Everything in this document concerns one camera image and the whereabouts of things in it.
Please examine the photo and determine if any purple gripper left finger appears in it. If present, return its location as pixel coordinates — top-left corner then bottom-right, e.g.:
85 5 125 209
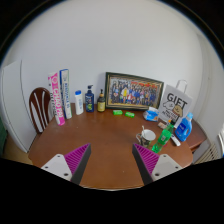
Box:
65 143 91 185

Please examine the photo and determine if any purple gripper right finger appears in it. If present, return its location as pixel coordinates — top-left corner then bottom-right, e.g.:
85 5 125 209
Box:
132 143 159 185

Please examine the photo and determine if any patterned paper cup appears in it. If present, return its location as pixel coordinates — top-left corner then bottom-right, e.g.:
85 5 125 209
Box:
136 129 156 148

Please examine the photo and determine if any green plastic bottle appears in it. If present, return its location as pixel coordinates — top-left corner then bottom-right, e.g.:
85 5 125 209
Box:
152 120 175 153

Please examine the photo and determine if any white remote control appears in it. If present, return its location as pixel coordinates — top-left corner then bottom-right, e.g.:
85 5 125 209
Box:
171 134 181 147

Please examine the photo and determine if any blue tissue pack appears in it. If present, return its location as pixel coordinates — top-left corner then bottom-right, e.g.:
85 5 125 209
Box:
143 107 159 122

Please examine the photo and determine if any blue detergent bottle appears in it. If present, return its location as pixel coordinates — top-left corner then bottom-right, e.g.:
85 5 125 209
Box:
175 112 193 142

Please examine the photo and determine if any green packet right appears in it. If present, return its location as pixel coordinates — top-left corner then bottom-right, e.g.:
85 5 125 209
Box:
125 112 135 118

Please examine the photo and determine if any green packet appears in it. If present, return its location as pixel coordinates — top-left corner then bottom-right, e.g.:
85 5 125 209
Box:
125 112 135 118
113 110 123 115

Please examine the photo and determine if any white lotion bottle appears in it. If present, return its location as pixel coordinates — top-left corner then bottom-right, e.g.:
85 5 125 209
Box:
75 90 83 115

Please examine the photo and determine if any green packet left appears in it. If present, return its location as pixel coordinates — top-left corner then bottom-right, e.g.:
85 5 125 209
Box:
113 110 123 115

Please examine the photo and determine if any white radiator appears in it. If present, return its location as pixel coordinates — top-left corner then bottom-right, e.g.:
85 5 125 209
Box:
195 143 222 164

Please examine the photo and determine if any amber pump bottle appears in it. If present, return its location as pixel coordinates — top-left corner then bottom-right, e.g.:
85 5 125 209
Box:
97 89 105 112

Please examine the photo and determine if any dark blue pump bottle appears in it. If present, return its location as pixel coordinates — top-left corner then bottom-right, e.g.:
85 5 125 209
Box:
85 85 94 112

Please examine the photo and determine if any white gift paper bag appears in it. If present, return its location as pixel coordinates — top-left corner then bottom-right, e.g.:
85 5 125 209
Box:
158 81 192 126

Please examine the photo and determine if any dark wooden chair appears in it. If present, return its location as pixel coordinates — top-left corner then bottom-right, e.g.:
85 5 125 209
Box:
29 87 50 134

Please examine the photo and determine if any framed group photo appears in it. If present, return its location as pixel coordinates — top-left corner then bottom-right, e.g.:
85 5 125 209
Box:
105 72 164 110

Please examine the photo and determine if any blue white tall box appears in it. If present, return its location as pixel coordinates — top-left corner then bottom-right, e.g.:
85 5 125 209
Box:
60 69 72 119

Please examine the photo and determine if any white door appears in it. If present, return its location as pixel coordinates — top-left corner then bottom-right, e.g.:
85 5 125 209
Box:
0 61 36 153

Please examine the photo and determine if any pink white tall box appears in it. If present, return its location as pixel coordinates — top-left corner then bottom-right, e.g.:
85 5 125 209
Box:
48 72 65 126

